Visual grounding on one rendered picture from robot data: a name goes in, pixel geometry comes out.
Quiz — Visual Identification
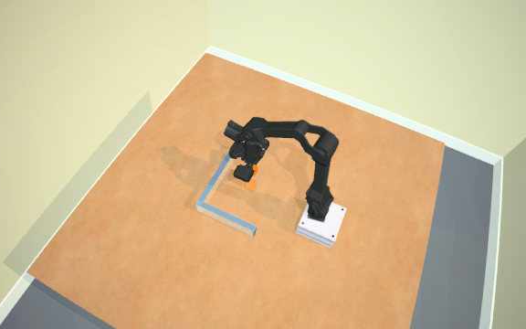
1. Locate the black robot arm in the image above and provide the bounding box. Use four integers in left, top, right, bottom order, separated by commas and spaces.
224, 117, 339, 222

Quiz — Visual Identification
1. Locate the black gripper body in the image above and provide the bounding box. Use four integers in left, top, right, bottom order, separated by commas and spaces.
234, 140, 269, 183

